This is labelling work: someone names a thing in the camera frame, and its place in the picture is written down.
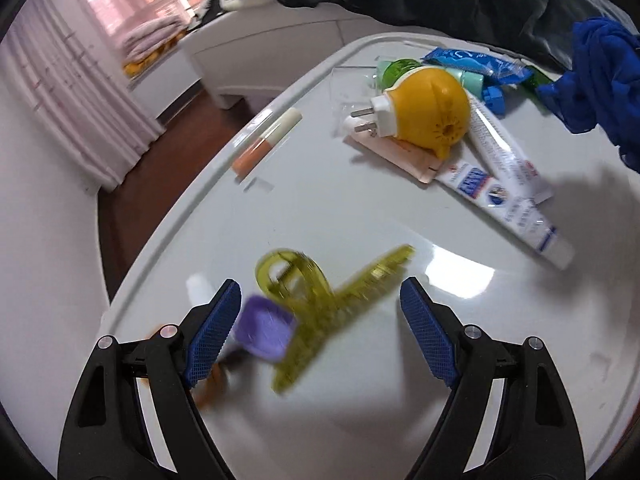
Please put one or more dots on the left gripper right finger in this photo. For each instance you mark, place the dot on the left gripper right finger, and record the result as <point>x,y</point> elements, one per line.
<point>536,434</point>

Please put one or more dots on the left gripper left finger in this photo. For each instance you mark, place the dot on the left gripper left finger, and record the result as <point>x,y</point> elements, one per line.
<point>105,435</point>

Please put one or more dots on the white ointment tube blue label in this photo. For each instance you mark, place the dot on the white ointment tube blue label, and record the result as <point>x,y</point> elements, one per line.
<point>517,214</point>

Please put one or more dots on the white ointment tube red label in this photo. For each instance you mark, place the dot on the white ointment tube red label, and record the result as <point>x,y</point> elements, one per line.
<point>503,156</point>

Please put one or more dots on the mint green cream tube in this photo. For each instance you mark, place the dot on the mint green cream tube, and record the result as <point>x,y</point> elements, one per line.
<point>472,82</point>

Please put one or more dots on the purple cap small bottle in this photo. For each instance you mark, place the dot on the purple cap small bottle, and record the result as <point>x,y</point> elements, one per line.
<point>263,329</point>

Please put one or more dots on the yellow-green hair claw clip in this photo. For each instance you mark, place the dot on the yellow-green hair claw clip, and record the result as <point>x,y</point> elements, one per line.
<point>297,284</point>

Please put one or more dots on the pink sachet packet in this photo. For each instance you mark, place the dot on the pink sachet packet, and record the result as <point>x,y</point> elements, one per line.
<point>419,163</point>

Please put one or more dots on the blue bottle cap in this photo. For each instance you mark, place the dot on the blue bottle cap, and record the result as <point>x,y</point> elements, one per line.
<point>493,98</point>

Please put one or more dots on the yellow plug-in mosquito repeller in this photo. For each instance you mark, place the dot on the yellow plug-in mosquito repeller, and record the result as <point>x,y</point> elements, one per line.
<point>450,118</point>

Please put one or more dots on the blue cloth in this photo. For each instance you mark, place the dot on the blue cloth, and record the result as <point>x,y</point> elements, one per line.
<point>601,89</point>

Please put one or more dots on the white window bench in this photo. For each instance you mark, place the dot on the white window bench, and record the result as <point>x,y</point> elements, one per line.
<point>167,86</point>

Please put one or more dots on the blue snack wrapper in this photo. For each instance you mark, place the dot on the blue snack wrapper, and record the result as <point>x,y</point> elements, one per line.
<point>495,69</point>

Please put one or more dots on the pink white curtain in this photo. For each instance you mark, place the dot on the pink white curtain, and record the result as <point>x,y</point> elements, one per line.
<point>85,108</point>

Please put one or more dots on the green bottle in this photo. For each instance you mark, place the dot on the green bottle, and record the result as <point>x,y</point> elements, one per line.
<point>388,72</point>

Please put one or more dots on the folded pink quilt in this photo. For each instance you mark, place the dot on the folded pink quilt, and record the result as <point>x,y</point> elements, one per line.
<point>145,44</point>

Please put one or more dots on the white bed frame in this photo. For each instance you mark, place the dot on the white bed frame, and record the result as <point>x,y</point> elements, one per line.
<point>261,51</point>

